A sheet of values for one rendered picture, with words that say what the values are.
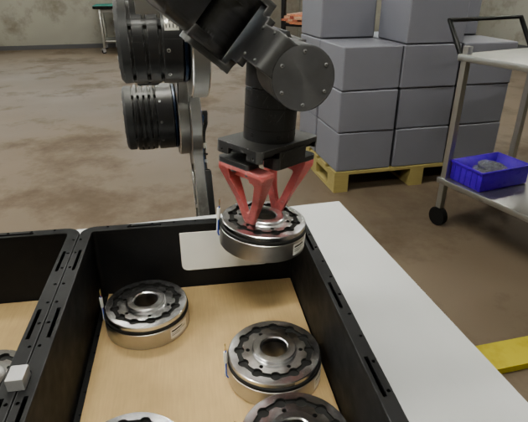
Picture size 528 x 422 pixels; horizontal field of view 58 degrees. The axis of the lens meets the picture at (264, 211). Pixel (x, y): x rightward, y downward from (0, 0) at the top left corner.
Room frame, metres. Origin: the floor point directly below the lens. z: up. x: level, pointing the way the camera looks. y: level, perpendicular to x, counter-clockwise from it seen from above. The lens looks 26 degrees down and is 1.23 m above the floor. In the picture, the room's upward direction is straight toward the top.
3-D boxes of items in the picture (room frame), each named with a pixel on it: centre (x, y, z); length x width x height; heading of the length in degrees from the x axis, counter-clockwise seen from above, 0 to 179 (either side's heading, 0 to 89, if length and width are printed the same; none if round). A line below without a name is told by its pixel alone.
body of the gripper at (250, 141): (0.51, -0.01, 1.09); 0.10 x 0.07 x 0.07; 139
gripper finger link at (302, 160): (0.52, -0.01, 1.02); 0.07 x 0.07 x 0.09; 49
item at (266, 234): (0.51, 0.00, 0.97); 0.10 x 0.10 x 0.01
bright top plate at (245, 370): (0.40, -0.01, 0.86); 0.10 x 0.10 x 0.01
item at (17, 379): (0.29, 0.20, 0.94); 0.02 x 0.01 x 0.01; 9
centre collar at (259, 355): (0.40, -0.01, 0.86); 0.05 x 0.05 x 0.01
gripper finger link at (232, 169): (0.50, 0.01, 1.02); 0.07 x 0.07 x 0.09; 49
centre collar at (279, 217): (0.51, 0.00, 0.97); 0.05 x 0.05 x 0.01
